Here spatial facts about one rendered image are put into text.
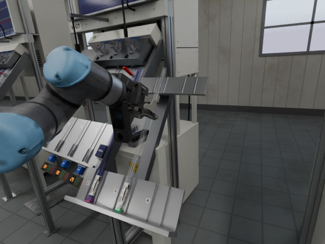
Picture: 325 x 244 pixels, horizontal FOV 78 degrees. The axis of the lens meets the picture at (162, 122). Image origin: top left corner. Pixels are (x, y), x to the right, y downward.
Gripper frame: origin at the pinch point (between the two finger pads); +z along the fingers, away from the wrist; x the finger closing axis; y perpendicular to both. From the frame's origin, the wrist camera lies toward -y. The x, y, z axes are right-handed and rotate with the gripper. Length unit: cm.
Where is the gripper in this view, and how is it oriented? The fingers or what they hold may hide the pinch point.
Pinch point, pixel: (148, 118)
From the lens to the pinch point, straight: 66.3
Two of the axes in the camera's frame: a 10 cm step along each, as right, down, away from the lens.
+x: -9.0, -0.9, 4.3
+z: 4.1, 2.1, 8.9
